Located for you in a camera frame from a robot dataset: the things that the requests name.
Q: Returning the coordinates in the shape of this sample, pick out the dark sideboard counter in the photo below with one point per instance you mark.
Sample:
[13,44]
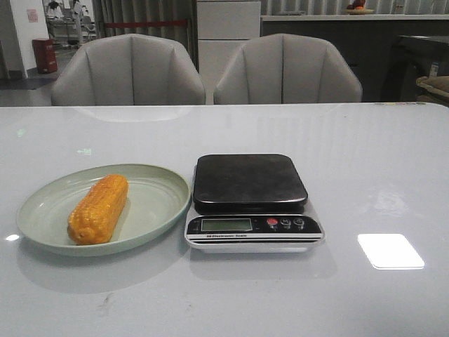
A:
[363,40]

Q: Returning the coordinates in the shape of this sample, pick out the right grey armchair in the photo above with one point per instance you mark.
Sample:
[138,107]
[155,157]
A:
[287,69]

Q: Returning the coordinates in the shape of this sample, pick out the red bin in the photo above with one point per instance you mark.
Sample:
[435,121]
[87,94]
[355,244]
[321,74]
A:
[44,55]

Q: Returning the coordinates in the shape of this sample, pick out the pale green plate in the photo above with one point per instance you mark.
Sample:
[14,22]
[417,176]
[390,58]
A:
[157,198]

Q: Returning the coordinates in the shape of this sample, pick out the grey armchair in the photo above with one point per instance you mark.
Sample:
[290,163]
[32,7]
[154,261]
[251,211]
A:
[287,69]
[129,69]

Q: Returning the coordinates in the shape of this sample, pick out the black silver kitchen scale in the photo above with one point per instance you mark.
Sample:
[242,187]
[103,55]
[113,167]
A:
[251,203]

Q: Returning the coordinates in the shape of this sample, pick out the orange corn cob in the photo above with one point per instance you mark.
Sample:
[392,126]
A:
[94,218]

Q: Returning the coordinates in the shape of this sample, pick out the tan cushion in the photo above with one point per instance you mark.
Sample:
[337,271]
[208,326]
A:
[433,90]

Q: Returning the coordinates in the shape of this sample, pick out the left grey armchair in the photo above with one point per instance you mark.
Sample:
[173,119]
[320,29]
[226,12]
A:
[129,69]

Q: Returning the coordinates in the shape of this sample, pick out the fruit bowl on counter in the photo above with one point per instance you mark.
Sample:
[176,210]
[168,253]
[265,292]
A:
[358,7]

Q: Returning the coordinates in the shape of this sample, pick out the white drawer cabinet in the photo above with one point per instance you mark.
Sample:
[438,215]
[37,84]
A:
[222,26]

